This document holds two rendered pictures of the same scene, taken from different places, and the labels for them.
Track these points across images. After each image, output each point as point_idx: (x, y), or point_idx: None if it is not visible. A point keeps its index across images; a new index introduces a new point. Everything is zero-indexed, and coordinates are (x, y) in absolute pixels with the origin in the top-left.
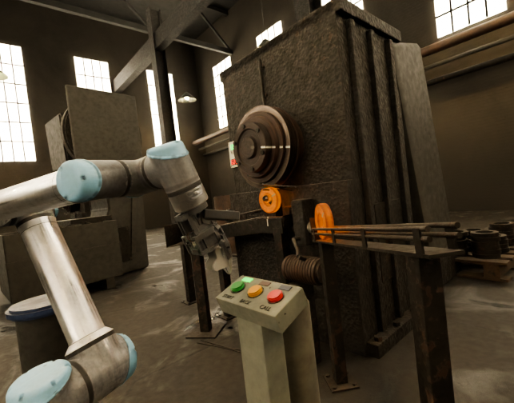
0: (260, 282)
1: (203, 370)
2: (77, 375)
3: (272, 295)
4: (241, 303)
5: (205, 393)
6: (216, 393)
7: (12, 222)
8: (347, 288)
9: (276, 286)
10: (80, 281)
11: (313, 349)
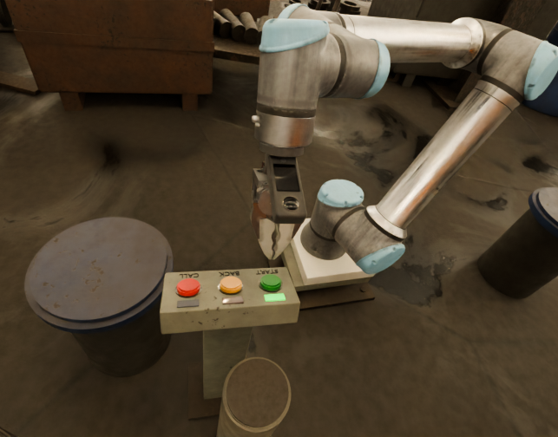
0: (240, 298)
1: (463, 430)
2: (341, 214)
3: (187, 282)
4: (233, 270)
5: (406, 406)
6: (399, 419)
7: (478, 73)
8: None
9: (205, 302)
10: (428, 174)
11: (223, 430)
